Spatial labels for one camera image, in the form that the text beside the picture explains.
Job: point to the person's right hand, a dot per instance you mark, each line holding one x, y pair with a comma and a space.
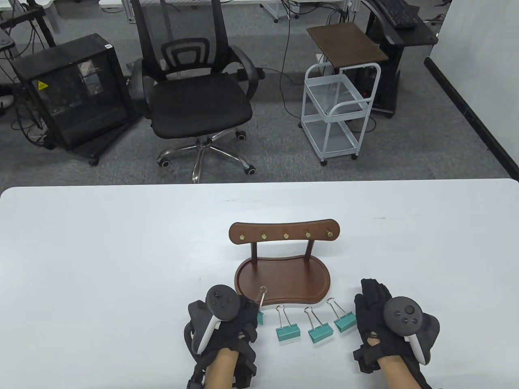
371, 320

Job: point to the person's left hand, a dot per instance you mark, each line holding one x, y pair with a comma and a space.
239, 330

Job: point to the person's left fingers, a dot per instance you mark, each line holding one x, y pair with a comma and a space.
248, 320

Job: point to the person's right thumb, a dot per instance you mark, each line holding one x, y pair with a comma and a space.
358, 306

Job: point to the teal binder clip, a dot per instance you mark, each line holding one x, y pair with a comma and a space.
288, 333
320, 333
345, 323
260, 318

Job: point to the person's right forearm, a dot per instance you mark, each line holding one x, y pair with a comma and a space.
399, 372

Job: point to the person's left forearm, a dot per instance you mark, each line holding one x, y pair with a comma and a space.
221, 370

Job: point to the black and white tracking controller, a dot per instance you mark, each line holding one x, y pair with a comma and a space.
217, 308
405, 318

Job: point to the brown wooden key hook stand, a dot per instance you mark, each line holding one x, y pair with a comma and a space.
282, 279

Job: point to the white metal rolling cart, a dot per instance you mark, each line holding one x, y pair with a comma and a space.
336, 117

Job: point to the black mesh office chair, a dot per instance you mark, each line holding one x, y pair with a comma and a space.
198, 103

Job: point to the black computer tower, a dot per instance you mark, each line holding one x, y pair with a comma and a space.
365, 83

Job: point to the black power strip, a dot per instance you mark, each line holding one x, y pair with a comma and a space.
251, 74

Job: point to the brown top side table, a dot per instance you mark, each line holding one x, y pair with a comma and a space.
344, 42

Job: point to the black computer desk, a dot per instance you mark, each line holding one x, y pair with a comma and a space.
409, 38

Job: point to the black glass computer case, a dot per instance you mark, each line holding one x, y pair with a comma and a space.
69, 93

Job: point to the black keyboard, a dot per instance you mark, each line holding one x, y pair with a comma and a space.
399, 11

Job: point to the white wheeled table frame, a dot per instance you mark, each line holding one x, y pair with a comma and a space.
284, 8

